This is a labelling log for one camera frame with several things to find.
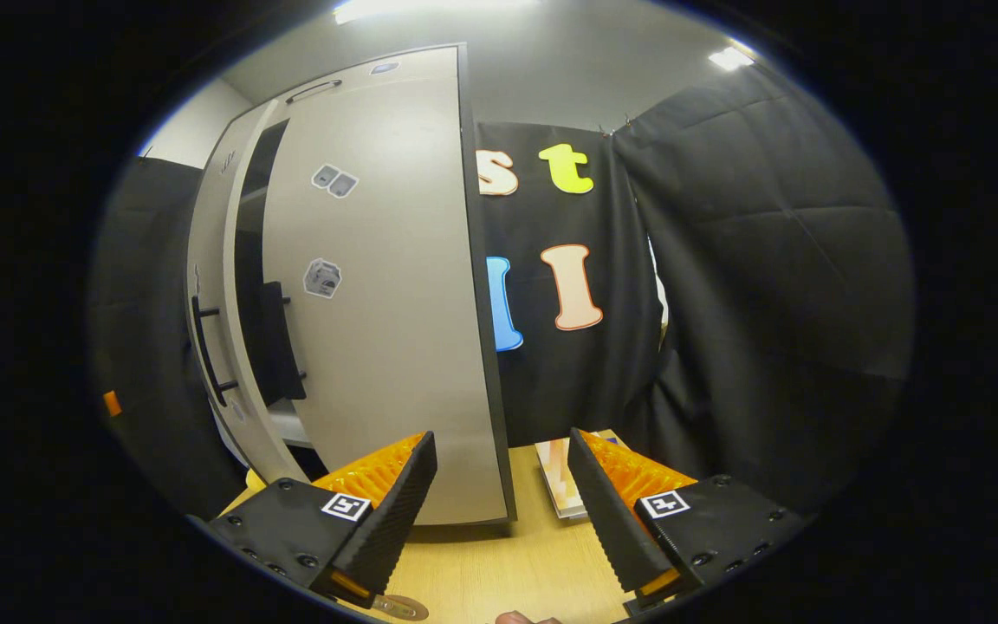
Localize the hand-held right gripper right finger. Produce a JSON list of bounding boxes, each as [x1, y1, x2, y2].
[[568, 428, 812, 612]]

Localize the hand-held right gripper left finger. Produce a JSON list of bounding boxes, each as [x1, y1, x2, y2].
[[207, 432, 437, 608]]

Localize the white cabinet door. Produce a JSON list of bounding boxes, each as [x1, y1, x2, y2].
[[261, 91, 513, 527], [185, 100, 309, 486]]

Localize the white cabinet with grey interior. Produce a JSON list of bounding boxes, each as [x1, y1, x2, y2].
[[185, 43, 517, 527]]

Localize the white cabinet drawer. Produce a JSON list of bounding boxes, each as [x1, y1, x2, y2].
[[278, 45, 463, 107]]

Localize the black backdrop cloth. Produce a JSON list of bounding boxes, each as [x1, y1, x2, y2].
[[87, 65, 916, 521]]

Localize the ceiling light panel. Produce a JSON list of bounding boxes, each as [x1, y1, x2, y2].
[[332, 0, 543, 25], [707, 45, 755, 72]]

